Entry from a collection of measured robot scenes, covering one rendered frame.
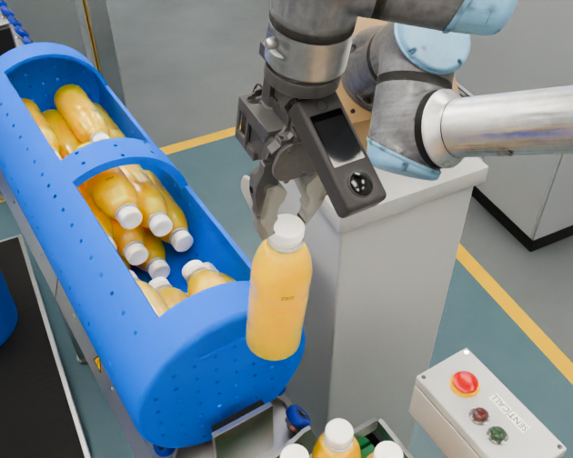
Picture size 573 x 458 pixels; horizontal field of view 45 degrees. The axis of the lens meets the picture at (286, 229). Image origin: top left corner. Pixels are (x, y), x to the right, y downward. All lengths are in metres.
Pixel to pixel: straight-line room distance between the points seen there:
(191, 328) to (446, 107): 0.47
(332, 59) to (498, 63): 2.09
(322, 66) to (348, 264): 0.76
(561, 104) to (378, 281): 0.63
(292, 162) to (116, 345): 0.46
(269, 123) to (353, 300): 0.79
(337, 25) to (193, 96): 3.04
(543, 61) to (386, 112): 1.49
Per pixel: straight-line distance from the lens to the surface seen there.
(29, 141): 1.36
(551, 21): 2.46
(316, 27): 0.59
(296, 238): 0.75
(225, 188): 3.03
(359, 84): 1.21
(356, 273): 1.36
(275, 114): 0.69
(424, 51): 1.06
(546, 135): 0.93
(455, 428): 1.05
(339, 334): 1.49
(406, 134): 1.03
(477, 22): 0.59
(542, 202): 2.69
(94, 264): 1.10
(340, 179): 0.62
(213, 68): 3.83
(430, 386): 1.06
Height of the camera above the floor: 1.97
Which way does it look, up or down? 44 degrees down
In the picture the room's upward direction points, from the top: straight up
